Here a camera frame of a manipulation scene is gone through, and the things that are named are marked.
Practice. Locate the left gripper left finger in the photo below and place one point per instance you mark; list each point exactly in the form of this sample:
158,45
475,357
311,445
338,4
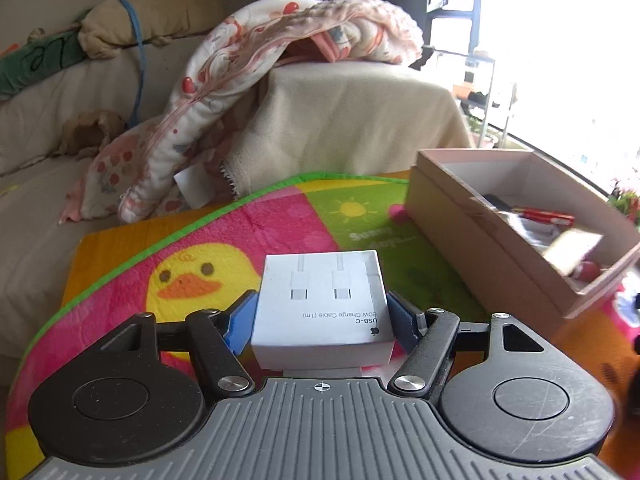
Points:
216,339

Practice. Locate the pink cardboard box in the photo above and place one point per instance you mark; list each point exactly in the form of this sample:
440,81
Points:
447,199

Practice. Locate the colourful play mat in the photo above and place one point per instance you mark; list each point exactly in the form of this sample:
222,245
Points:
212,261

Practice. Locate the beige covered sofa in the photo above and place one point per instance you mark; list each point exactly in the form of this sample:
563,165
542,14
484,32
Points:
353,117

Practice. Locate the pink flowering plant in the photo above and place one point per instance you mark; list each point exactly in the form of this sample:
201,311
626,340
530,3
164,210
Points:
626,202

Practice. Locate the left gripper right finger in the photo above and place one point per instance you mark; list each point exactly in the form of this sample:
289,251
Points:
428,338

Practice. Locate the brown teddy bear toy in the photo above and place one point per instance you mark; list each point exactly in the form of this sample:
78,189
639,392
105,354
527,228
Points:
85,134

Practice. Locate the red lighter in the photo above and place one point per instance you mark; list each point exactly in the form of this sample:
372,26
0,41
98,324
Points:
555,218

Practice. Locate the green plush toy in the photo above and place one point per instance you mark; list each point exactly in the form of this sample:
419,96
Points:
43,55

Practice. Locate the pink floral blanket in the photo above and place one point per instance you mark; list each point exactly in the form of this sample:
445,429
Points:
168,163

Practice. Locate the white USB-C cable box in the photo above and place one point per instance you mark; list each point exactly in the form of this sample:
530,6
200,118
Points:
323,311

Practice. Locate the black cylinder speaker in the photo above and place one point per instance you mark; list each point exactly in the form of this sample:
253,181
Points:
496,202

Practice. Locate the metal plant shelf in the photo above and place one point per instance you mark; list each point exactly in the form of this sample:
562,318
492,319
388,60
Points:
484,102

